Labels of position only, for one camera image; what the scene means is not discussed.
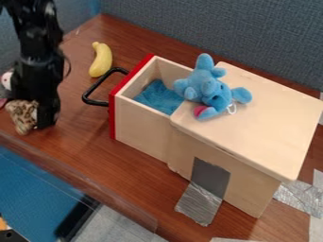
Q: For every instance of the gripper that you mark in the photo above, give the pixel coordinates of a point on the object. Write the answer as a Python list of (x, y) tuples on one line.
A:
[(37, 80)]

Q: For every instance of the tiger plush toy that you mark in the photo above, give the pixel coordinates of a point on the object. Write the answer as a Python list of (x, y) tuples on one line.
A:
[(22, 115)]

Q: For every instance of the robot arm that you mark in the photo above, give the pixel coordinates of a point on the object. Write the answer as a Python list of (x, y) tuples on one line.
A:
[(35, 28)]

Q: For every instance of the yellow toy banana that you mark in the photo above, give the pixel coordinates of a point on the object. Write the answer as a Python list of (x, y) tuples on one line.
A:
[(101, 60)]

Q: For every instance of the blue bunny plush toy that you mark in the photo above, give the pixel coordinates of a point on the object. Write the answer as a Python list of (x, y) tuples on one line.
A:
[(210, 89)]

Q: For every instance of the drawer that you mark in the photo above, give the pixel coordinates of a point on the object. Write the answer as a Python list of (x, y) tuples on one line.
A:
[(141, 119)]

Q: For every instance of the blue cloth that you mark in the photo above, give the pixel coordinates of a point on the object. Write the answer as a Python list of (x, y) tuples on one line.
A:
[(159, 97)]

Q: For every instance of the grey tape strip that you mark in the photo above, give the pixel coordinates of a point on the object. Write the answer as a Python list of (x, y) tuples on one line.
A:
[(204, 195), (303, 195)]

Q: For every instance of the cabinet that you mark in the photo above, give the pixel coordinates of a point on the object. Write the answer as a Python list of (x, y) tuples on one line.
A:
[(260, 126)]

